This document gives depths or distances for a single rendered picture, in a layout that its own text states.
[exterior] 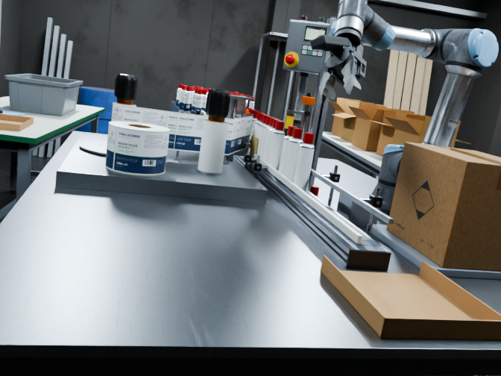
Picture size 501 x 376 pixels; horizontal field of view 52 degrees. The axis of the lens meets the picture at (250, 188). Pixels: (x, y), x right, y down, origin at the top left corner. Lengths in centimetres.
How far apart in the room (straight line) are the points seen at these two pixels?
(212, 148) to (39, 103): 203
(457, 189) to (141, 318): 81
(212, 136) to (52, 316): 106
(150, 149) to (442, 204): 90
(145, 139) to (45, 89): 202
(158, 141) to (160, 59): 486
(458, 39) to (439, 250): 74
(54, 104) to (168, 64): 308
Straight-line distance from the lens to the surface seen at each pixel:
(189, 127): 201
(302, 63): 205
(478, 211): 136
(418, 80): 678
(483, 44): 179
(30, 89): 365
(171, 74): 651
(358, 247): 126
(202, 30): 652
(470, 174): 131
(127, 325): 86
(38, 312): 90
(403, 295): 116
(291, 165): 181
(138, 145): 166
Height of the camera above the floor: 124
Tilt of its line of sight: 12 degrees down
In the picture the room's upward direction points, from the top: 8 degrees clockwise
